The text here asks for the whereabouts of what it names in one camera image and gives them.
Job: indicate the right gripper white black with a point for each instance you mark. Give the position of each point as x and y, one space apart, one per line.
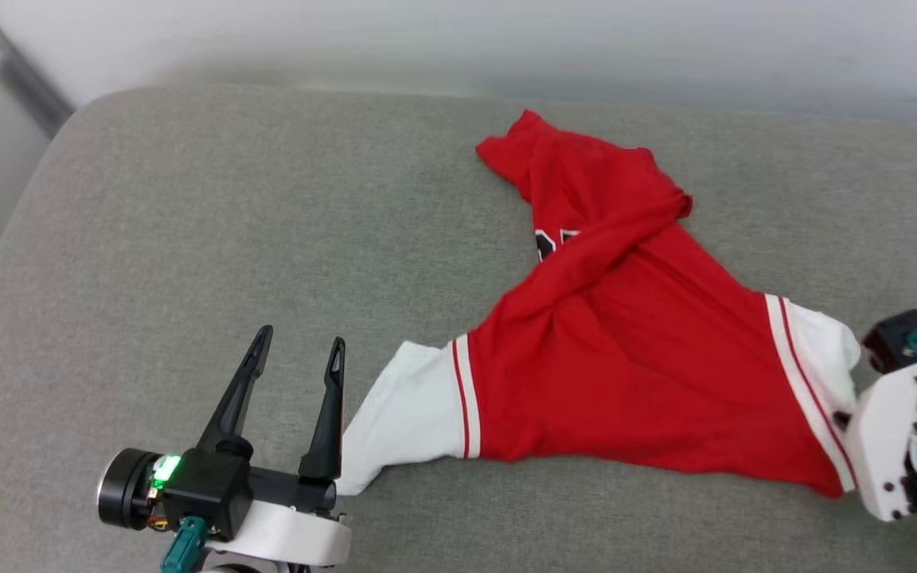
880 454

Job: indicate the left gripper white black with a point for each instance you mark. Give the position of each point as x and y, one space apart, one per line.
291 533

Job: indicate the red and white basketball jersey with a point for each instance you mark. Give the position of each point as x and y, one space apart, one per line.
626 358

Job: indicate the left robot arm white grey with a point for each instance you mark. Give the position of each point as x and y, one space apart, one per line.
251 569

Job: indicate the grey fabric sofa cushion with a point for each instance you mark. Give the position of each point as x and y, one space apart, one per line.
188 239

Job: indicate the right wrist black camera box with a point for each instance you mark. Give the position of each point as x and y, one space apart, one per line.
888 342

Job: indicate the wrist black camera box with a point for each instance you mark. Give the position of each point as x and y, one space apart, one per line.
204 493
888 342

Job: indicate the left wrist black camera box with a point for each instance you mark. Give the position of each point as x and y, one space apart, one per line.
204 493

